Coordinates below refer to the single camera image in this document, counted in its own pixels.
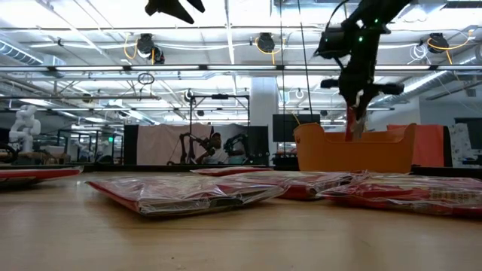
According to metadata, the red popcorn bag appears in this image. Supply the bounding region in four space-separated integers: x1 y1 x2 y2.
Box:
225 170 357 201
191 166 273 177
317 171 482 218
85 175 288 218
0 164 84 189
344 101 368 142

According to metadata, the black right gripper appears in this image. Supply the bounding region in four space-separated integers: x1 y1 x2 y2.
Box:
320 67 405 121

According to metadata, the black metal lab frame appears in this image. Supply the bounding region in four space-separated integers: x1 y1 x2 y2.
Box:
56 129 124 166

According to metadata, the person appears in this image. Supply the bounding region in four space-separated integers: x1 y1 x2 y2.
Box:
195 131 234 166

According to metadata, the white robot figure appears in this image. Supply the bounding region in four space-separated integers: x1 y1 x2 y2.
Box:
8 104 41 154

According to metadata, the orange plastic basket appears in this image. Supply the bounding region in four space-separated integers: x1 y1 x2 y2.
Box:
294 122 419 174

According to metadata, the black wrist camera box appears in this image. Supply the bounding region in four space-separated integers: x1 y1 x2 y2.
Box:
314 26 349 60

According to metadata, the black monitor screen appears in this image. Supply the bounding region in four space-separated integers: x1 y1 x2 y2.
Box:
453 117 482 150
272 113 321 143

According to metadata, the orange cloth panel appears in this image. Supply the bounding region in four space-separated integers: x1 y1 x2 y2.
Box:
386 123 445 168

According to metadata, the black partition panel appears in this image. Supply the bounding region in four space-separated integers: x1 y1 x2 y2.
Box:
123 123 139 166
246 126 270 166

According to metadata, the silver ventilation duct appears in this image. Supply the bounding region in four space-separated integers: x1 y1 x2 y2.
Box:
371 48 482 108
0 39 44 65

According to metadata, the white floral cloth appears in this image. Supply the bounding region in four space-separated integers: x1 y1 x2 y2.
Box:
447 123 475 169

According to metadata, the thin black hanging cable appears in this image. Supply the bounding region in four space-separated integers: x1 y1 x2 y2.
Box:
279 0 285 114

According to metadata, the white square column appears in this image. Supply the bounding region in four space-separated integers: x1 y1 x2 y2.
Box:
250 77 280 166

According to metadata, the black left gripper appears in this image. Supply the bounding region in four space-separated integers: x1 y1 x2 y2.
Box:
145 0 206 25

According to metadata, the beige cloth backdrop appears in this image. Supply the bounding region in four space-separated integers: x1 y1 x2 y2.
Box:
136 123 214 166

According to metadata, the black camera rig frame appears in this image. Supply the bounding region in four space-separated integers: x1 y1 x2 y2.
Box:
188 93 252 166

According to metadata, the long ceiling light rail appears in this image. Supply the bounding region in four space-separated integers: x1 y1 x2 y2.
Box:
0 63 482 73

